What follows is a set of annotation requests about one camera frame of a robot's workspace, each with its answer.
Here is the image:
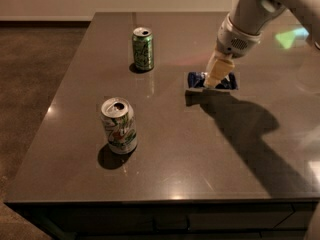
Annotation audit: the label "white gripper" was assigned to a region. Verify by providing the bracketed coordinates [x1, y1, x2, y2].
[204, 13, 262, 88]

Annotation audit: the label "blue rxbar wrapper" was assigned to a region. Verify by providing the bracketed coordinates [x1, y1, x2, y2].
[187, 72, 238, 90]

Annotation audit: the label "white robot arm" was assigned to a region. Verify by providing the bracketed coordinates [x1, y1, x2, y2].
[204, 0, 320, 88]

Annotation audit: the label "green soda can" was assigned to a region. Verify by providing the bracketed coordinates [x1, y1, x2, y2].
[132, 27, 154, 71]

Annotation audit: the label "white soda can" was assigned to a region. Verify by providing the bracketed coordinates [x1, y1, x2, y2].
[100, 97, 137, 155]

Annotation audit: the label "dark cabinet drawers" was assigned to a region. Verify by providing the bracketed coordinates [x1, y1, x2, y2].
[10, 202, 317, 240]

